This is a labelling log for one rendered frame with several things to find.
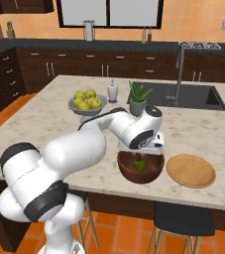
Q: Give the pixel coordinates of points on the green apple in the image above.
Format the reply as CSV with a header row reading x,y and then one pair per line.
x,y
83,106
90,94
77,101
79,95
96,103

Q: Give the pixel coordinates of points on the grey tap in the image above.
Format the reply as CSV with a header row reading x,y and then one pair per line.
x,y
180,66

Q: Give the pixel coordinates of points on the pale glass bottle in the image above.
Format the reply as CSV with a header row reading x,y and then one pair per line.
x,y
144,35

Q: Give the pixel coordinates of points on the dark wooden wall cupboards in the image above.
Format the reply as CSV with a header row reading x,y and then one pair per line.
x,y
24,5

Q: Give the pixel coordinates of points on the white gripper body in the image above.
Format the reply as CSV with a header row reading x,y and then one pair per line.
x,y
127,148

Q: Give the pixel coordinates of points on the green plant in grey pot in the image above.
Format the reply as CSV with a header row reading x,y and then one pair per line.
x,y
137,99

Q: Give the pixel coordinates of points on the grey fruit bowl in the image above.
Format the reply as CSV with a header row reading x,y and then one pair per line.
x,y
87,112

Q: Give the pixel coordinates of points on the black framed window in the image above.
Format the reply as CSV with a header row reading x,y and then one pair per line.
x,y
109,13

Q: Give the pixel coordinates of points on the brown wooden bowl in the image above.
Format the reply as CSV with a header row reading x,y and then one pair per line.
x,y
140,177

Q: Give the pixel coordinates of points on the white soap dispenser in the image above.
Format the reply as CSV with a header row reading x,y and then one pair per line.
x,y
112,91

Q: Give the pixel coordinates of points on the round wooden plate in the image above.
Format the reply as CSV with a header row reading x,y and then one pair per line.
x,y
190,171

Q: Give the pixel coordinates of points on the wooden knife block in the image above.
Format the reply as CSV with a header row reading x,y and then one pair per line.
x,y
10,31

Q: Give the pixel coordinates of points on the dark wooden kitchen island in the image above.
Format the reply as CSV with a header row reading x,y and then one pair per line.
x,y
117,205

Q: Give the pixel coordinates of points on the dark wooden base cupboards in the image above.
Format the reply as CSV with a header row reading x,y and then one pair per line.
x,y
84,64
1,79

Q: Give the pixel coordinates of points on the dark glass bottle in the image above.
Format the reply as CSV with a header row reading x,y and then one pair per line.
x,y
149,35

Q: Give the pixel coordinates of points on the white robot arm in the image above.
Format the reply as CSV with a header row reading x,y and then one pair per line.
x,y
71,149

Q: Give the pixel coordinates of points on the black sink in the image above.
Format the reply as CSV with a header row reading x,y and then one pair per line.
x,y
190,96

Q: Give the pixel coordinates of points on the hob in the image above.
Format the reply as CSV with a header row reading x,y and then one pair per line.
x,y
201,45

